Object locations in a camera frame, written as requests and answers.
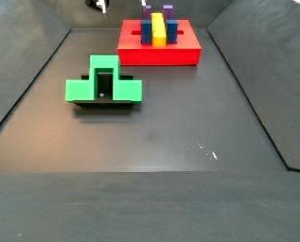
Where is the green stepped bridge block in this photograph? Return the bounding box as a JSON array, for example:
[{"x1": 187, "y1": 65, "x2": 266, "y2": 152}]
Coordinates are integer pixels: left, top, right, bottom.
[{"x1": 64, "y1": 55, "x2": 142, "y2": 102}]

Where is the red board base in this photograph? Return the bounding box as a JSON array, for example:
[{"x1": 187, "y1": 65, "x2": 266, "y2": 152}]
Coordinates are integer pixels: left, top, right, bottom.
[{"x1": 116, "y1": 20, "x2": 201, "y2": 66}]

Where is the black angle fixture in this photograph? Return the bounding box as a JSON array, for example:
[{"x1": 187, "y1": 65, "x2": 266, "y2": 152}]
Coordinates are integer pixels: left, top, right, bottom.
[{"x1": 72, "y1": 72, "x2": 132, "y2": 107}]

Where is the purple block left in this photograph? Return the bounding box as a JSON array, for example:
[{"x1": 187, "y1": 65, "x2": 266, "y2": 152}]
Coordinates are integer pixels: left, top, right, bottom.
[{"x1": 142, "y1": 5, "x2": 151, "y2": 20}]

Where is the purple block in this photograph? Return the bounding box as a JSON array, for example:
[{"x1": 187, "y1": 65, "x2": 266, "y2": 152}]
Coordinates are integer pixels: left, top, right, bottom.
[
  {"x1": 162, "y1": 5, "x2": 172, "y2": 20},
  {"x1": 142, "y1": 5, "x2": 151, "y2": 20}
]

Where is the purple block right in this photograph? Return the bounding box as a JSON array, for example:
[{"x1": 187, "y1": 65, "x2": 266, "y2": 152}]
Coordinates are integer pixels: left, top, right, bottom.
[{"x1": 162, "y1": 5, "x2": 172, "y2": 20}]

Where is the yellow arch block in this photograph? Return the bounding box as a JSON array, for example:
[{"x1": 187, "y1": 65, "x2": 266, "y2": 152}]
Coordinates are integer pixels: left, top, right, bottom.
[{"x1": 150, "y1": 12, "x2": 166, "y2": 47}]

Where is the blue block left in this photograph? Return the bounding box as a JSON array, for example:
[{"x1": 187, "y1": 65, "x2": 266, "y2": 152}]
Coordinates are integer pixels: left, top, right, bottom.
[{"x1": 140, "y1": 20, "x2": 151, "y2": 44}]

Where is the blue block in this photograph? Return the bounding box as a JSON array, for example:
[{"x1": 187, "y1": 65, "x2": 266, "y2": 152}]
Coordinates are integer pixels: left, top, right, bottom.
[
  {"x1": 140, "y1": 20, "x2": 151, "y2": 44},
  {"x1": 166, "y1": 19, "x2": 178, "y2": 44}
]

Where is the blue block right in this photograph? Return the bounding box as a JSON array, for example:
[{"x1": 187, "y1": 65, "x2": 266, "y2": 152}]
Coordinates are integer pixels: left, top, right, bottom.
[{"x1": 166, "y1": 19, "x2": 178, "y2": 44}]

